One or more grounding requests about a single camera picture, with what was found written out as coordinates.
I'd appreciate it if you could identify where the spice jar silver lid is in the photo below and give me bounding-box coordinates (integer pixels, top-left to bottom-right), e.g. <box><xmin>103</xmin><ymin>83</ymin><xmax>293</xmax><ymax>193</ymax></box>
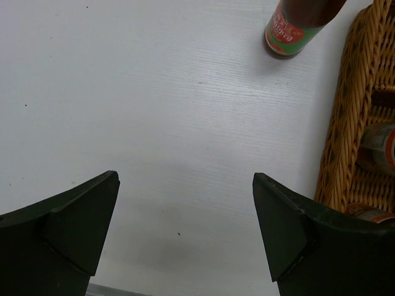
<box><xmin>344</xmin><ymin>203</ymin><xmax>394</xmax><ymax>227</ymax></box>

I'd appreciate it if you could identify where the brown wicker basket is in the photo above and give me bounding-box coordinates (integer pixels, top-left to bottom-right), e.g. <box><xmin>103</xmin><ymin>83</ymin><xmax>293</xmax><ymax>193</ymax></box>
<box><xmin>314</xmin><ymin>1</ymin><xmax>394</xmax><ymax>212</ymax></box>

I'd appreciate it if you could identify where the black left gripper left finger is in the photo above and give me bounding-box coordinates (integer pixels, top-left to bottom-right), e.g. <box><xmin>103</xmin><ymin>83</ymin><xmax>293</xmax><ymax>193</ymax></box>
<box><xmin>1</xmin><ymin>171</ymin><xmax>120</xmax><ymax>295</ymax></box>

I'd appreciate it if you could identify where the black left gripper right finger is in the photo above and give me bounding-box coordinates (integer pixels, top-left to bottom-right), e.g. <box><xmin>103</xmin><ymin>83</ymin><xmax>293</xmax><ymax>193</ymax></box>
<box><xmin>252</xmin><ymin>173</ymin><xmax>394</xmax><ymax>296</ymax></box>

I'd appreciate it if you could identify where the red sauce bottle green label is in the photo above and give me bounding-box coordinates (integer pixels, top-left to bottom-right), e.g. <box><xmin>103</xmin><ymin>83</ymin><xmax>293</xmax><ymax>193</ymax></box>
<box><xmin>262</xmin><ymin>0</ymin><xmax>346</xmax><ymax>59</ymax></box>

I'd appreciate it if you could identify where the spice jar red label lid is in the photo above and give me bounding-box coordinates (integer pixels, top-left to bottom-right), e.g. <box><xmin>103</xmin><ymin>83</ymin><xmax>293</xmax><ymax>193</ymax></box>
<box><xmin>357</xmin><ymin>122</ymin><xmax>394</xmax><ymax>176</ymax></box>

